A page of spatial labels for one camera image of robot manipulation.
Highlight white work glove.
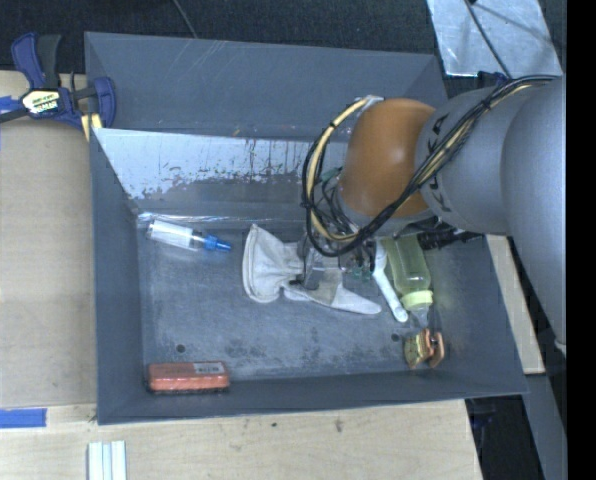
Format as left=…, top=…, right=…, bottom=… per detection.
left=241, top=223, right=383, bottom=316

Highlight grey metal bin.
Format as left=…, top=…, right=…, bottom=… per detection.
left=83, top=31, right=532, bottom=426

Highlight yellow-green clear plastic bottle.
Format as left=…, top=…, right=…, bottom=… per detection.
left=380, top=234, right=436, bottom=314

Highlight brown and yellow small buckle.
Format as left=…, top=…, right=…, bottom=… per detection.
left=402, top=330, right=447, bottom=370

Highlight clear syringe with blue tip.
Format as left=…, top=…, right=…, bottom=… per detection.
left=137, top=211, right=233, bottom=257

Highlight orange flat block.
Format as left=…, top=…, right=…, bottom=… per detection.
left=145, top=360, right=232, bottom=395

